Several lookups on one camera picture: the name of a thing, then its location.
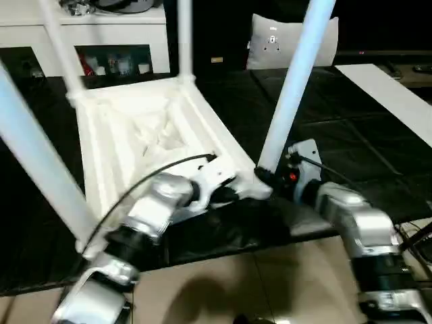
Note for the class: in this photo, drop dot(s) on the grey pillow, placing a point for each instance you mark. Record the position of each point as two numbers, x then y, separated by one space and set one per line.
320 44

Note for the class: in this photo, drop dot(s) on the white plastic table top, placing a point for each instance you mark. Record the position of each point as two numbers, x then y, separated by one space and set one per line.
111 135

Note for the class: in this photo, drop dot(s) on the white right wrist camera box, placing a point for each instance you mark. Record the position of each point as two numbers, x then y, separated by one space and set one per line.
307 152

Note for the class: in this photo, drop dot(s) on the black cabinet with gold label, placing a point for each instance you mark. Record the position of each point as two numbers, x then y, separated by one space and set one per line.
219 30

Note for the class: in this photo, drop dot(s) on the crumpled patterned bag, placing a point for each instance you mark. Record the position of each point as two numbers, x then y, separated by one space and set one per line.
74 7

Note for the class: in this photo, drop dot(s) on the black metal bar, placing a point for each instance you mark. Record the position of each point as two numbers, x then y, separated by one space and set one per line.
416 238

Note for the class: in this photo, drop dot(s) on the white flat board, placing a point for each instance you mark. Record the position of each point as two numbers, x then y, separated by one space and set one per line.
395 98

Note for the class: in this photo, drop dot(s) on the white sideboard with glass doors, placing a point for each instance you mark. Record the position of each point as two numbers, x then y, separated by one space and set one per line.
20 33

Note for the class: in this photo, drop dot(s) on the black mat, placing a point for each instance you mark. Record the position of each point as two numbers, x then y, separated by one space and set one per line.
354 111

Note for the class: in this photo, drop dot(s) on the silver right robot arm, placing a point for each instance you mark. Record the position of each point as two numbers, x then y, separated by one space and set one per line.
361 219

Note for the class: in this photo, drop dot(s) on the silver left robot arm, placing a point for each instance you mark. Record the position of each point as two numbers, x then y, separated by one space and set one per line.
152 209

